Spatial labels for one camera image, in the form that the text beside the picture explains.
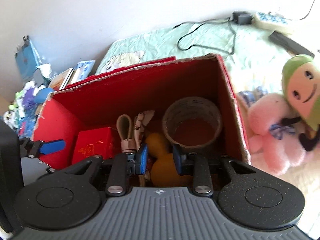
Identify small red gift box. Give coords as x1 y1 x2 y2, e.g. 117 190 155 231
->
71 127 121 164

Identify black charger adapter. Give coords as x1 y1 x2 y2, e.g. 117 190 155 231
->
232 11 253 25

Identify blue checkered cloth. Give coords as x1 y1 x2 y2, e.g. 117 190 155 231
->
17 60 96 138

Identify black charger cable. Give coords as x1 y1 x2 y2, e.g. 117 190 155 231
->
172 16 237 55

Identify green bean plush toy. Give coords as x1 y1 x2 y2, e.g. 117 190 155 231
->
281 54 319 152

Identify green white small toys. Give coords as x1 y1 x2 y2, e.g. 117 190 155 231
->
3 90 25 131

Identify small square mirror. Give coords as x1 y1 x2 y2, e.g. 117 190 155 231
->
33 68 46 87

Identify beige belt with scarf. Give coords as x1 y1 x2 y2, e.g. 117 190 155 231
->
116 109 156 188

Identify orange calabash gourd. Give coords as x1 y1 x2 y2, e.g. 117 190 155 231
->
145 133 193 187

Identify pink plush toy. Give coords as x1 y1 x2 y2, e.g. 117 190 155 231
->
242 92 319 176

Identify stack of books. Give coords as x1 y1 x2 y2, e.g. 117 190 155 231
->
49 68 73 91

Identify blue plastic document bag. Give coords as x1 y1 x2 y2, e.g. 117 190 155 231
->
15 35 41 82

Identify blue glasses case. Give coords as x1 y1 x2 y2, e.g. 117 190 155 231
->
34 87 54 104

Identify purple toy figure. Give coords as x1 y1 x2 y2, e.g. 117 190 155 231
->
22 88 36 111

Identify printed packing tape roll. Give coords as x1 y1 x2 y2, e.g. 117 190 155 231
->
162 96 222 152

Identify white power strip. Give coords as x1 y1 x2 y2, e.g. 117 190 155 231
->
253 12 292 33

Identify large red cardboard box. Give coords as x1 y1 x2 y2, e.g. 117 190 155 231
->
33 54 251 169

